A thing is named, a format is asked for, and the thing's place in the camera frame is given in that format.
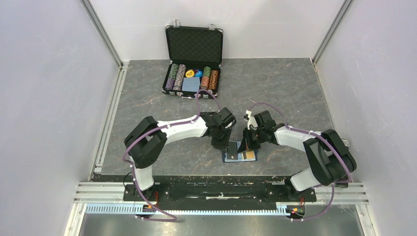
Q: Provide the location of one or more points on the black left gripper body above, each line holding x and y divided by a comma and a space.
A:
221, 140

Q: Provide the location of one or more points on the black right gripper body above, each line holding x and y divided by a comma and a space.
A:
253, 138

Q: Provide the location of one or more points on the gold VIP card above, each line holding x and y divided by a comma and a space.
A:
249, 155

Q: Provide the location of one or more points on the blue leather card holder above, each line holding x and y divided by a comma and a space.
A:
239, 156

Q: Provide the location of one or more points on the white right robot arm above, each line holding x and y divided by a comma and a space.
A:
329, 158

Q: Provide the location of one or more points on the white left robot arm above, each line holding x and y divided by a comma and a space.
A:
146, 141

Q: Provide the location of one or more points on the blue playing card deck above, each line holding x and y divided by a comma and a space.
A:
191, 84

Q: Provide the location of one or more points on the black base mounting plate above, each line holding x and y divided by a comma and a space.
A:
224, 192

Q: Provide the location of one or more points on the yellow dealer button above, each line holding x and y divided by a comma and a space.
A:
189, 74

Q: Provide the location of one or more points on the black poker chip case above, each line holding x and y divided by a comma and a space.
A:
193, 48

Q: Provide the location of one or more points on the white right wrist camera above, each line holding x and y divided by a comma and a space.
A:
251, 122

